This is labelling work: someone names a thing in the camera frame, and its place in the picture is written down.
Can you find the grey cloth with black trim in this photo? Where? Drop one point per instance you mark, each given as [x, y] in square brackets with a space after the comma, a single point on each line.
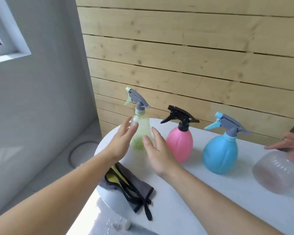
[137, 188]

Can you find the black spray nozzle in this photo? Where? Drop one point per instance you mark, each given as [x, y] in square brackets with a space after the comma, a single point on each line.
[182, 115]

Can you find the person's left forearm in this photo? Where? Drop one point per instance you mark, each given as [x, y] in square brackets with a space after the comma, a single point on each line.
[51, 200]

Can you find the person's right hand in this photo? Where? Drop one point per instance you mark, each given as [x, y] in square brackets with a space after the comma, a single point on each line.
[161, 159]

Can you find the green grey spray nozzle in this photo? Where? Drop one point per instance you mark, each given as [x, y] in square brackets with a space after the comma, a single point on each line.
[137, 96]

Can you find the white window frame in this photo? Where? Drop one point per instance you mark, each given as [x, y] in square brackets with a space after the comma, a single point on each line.
[5, 34]

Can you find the person's right forearm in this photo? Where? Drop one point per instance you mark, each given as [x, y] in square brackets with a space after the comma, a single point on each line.
[210, 205]

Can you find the blue grey spray nozzle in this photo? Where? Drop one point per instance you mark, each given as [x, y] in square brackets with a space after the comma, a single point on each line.
[229, 121]

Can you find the blue spray bottle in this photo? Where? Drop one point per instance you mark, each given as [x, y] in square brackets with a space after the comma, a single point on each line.
[220, 154]

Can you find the white oval table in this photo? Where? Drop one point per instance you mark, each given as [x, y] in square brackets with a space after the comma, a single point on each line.
[235, 193]

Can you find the clear ribbed spray bottle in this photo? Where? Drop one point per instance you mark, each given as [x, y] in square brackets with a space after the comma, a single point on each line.
[276, 173]

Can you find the person's left hand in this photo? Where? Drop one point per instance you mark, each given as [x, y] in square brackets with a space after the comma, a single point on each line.
[118, 144]

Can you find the pink spray bottle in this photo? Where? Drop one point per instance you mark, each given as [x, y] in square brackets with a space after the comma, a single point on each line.
[180, 144]

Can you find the green clear spray bottle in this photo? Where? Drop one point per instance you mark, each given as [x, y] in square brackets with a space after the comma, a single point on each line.
[143, 127]

